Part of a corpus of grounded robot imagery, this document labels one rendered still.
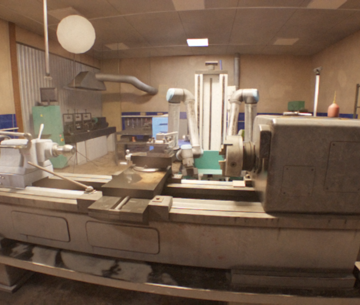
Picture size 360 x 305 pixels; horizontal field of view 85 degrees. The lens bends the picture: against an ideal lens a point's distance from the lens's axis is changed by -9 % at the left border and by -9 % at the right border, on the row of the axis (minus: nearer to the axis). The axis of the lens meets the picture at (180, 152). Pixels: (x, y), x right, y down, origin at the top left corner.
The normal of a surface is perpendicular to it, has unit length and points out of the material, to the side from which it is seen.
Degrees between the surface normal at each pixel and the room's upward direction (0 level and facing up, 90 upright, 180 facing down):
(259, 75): 90
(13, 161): 66
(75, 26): 98
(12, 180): 90
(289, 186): 90
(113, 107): 90
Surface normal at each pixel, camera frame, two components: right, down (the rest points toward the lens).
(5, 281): -0.15, 0.20
